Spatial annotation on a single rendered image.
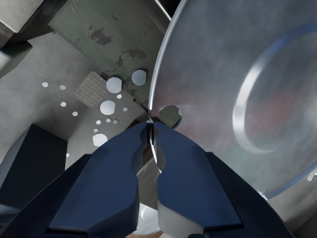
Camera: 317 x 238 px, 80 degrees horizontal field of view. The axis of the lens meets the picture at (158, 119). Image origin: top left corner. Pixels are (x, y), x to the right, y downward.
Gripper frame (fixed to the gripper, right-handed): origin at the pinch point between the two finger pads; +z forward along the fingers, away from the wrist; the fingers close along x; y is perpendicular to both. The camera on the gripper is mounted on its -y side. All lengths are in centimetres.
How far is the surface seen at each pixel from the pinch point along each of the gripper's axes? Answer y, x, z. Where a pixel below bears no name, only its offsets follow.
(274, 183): 12.8, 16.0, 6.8
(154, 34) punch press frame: -4.8, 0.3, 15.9
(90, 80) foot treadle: 13, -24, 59
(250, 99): -0.4, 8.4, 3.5
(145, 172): 5.4, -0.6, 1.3
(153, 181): 6.7, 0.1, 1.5
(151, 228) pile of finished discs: 79, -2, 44
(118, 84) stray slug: 1.3, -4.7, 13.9
